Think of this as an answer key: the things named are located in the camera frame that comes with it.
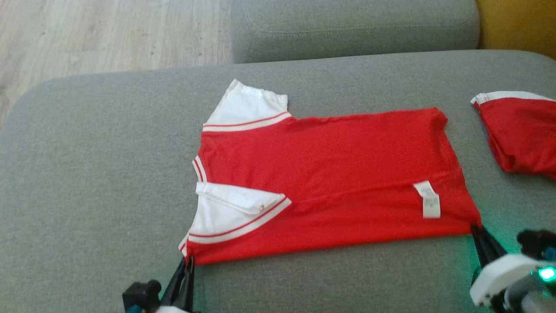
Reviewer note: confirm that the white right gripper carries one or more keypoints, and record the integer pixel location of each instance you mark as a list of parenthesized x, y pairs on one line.
[(499, 278)]

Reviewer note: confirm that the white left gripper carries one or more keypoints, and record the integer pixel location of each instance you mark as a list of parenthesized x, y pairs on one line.
[(171, 310)]

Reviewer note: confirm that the red shorts with white band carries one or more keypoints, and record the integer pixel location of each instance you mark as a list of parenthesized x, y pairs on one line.
[(525, 134)]

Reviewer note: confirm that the red and white basketball jersey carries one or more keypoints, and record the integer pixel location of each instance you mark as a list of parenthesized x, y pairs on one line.
[(325, 165)]

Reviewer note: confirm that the large grey sofa seat cushion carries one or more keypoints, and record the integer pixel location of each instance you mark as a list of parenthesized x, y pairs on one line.
[(108, 174)]

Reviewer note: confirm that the small grey sofa cushion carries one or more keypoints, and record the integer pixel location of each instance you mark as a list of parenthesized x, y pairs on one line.
[(347, 30)]

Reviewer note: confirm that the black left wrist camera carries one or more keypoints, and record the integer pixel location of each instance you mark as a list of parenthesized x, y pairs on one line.
[(141, 295)]

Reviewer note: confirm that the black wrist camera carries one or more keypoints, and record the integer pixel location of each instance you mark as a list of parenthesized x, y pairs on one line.
[(536, 243), (141, 295)]

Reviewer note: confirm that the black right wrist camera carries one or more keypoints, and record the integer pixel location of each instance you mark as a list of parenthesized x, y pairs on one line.
[(536, 243)]

